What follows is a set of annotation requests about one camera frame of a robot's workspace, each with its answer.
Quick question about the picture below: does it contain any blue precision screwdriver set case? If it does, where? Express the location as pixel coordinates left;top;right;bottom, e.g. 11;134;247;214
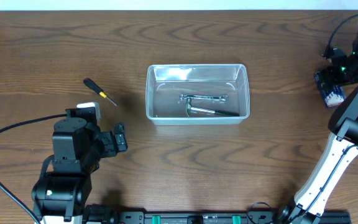
314;72;346;108

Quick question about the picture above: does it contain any black yellow screwdriver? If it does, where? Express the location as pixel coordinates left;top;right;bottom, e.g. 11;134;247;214
83;78;117;106

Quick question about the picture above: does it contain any steel claw hammer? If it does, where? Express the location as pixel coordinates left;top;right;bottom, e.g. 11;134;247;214
185;98;239;117

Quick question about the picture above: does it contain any silver combination wrench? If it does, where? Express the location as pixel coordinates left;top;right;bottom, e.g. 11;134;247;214
180;94;228;101

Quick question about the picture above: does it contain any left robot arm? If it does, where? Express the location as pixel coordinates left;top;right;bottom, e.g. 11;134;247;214
32;107;128;222

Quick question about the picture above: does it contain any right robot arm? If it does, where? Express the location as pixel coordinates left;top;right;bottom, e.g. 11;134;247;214
273;33;358;223

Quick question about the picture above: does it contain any clear plastic container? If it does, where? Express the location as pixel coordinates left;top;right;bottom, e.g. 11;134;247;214
145;63;250;125

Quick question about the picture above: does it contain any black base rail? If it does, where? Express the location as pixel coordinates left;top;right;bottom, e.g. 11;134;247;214
82;203;351;224

